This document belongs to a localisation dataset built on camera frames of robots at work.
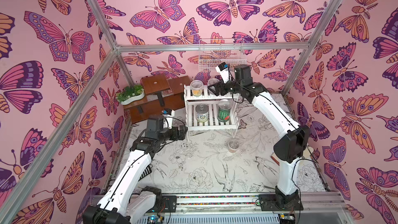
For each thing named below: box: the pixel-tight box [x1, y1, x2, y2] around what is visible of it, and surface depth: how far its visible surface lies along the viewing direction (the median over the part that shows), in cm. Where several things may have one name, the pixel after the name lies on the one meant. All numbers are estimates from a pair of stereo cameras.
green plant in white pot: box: [115, 84, 146, 106], surface depth 94 cm
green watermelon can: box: [217, 99, 232, 123], surface depth 85 cm
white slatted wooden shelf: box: [183, 84, 240, 142], surface depth 90 cm
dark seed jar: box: [207, 78, 220, 91], surface depth 82 cm
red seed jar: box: [228, 138, 240, 153], surface depth 89 cm
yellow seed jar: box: [190, 79, 204, 97], surface depth 81 cm
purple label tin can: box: [195, 103, 209, 123], surface depth 87 cm
